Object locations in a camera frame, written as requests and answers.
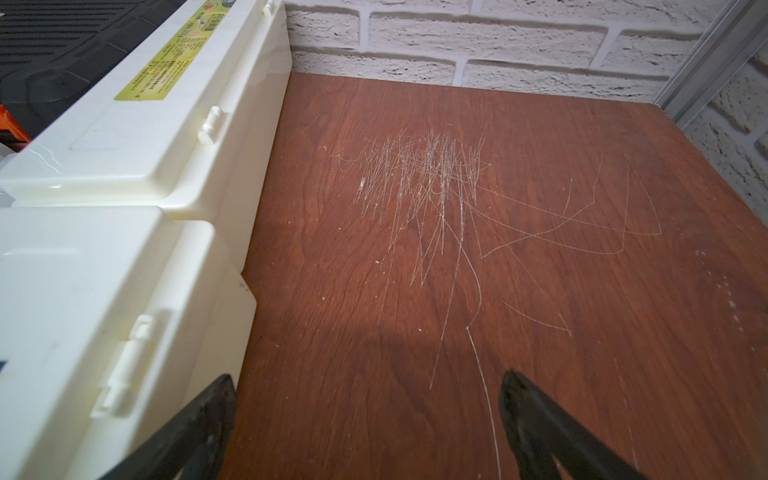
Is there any aluminium corner post right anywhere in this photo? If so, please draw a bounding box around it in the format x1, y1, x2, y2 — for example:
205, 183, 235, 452
654, 0, 767, 129

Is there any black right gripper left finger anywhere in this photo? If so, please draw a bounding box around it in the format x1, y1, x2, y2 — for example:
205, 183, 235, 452
102, 374, 236, 479

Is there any cream dispenser far back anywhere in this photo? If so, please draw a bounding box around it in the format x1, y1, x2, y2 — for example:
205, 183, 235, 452
1, 1, 292, 267

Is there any cream dispenser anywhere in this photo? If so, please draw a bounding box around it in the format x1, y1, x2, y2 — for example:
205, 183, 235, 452
1, 1, 292, 267
1, 206, 257, 479

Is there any black plastic tool case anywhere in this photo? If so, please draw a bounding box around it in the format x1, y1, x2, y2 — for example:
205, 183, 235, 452
1, 0, 183, 152

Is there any cream dispenser right front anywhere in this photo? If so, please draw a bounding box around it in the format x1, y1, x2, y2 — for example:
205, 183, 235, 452
1, 206, 257, 479

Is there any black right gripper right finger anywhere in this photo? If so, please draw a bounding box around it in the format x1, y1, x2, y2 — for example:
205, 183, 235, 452
499, 370, 645, 479

